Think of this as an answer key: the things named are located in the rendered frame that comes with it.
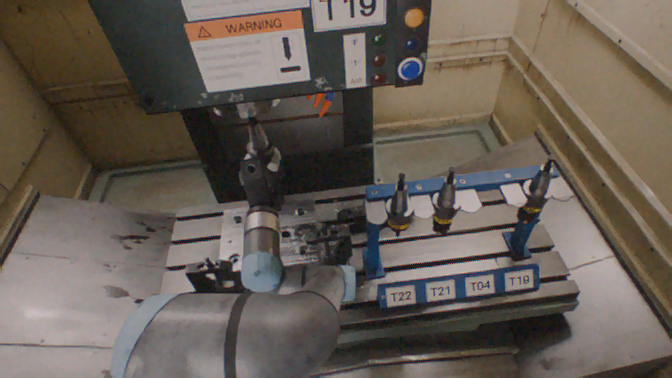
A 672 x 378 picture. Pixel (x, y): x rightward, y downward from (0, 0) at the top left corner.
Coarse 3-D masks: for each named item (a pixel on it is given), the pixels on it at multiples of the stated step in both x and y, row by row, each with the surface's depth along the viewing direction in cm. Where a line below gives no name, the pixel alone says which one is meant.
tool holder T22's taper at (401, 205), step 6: (396, 186) 89; (396, 192) 89; (402, 192) 88; (396, 198) 90; (402, 198) 89; (390, 204) 93; (396, 204) 91; (402, 204) 90; (408, 204) 92; (396, 210) 92; (402, 210) 92
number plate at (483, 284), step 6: (480, 276) 110; (486, 276) 110; (492, 276) 110; (468, 282) 110; (474, 282) 110; (480, 282) 110; (486, 282) 110; (492, 282) 110; (468, 288) 110; (474, 288) 110; (480, 288) 110; (486, 288) 110; (492, 288) 110; (468, 294) 110; (474, 294) 110
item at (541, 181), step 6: (540, 168) 90; (552, 168) 89; (540, 174) 90; (546, 174) 89; (534, 180) 92; (540, 180) 90; (546, 180) 90; (528, 186) 95; (534, 186) 92; (540, 186) 91; (546, 186) 91; (534, 192) 93; (540, 192) 92; (546, 192) 92
